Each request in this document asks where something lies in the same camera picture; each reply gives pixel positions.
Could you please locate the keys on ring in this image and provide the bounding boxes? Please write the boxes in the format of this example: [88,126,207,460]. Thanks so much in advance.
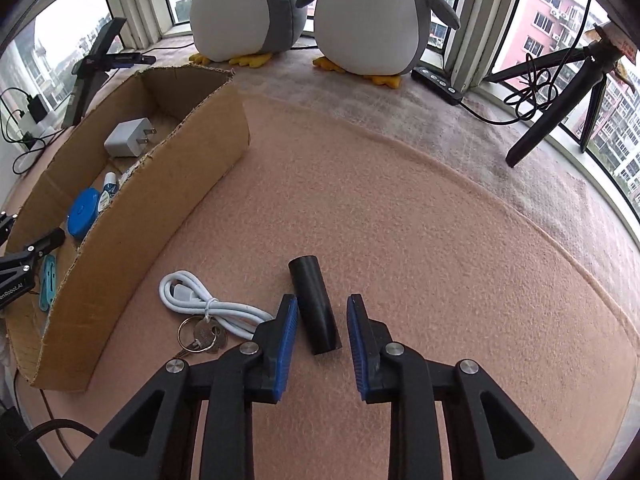
[177,316,228,356]

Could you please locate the white usb cable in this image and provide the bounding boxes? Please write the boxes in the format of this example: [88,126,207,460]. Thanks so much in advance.
[159,270,276,342]

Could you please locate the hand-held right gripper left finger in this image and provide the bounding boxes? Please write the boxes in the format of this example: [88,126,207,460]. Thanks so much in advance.
[62,294,300,480]

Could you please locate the white power strip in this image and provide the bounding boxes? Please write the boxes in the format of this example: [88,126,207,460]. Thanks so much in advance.
[20,110,67,147]

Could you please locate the black tripod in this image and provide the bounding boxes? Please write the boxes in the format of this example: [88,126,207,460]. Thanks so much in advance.
[482,22,640,168]

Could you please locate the looped black tripod cable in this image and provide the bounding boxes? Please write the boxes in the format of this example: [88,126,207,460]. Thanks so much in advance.
[460,0,596,126]

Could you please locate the black cylinder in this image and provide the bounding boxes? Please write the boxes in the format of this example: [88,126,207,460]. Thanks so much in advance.
[288,255,343,356]

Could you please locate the blue plastic clip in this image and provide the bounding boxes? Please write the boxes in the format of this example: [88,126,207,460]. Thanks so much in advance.
[38,254,57,312]

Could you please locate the cardboard box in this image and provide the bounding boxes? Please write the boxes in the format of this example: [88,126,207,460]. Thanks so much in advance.
[2,64,251,392]

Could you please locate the black power strip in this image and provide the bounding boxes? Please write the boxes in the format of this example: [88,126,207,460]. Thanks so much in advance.
[411,66,463,106]

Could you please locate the small penguin plush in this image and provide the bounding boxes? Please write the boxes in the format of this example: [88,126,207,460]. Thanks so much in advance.
[296,0,462,90]

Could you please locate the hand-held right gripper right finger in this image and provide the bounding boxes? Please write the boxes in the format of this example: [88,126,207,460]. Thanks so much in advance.
[346,294,578,480]

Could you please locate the large penguin plush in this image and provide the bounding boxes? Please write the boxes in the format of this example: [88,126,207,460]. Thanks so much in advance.
[189,0,317,68]

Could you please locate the white tube with blue cap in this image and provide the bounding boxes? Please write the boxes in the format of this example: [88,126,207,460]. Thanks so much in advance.
[66,187,113,241]

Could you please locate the white charger adapter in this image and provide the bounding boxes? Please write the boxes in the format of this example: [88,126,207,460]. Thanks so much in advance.
[103,117,157,160]

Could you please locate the grey blanket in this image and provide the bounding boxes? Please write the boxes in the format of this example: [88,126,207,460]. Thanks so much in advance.
[107,45,640,306]

